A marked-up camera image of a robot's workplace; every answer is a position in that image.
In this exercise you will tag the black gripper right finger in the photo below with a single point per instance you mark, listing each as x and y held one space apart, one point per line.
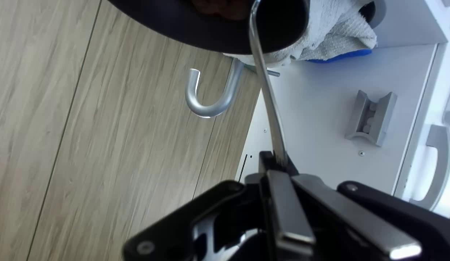
376 231

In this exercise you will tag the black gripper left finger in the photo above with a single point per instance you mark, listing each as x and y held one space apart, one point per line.
291 231

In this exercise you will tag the grey cloth rag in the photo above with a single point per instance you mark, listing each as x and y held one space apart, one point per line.
336 28

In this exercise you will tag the silver metal utensil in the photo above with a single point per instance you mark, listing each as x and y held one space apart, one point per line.
278 142

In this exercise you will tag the black bowl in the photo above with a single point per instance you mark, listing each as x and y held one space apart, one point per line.
221 26

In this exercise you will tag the white toy kitchen set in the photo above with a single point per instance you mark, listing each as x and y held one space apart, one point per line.
411 60

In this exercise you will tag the grey toy tap knob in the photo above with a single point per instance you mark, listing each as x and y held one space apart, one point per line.
371 120

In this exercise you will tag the silver toy faucet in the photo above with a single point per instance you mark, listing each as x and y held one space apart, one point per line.
210 98

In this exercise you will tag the grey toy fridge handle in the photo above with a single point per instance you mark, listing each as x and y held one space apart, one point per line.
433 176

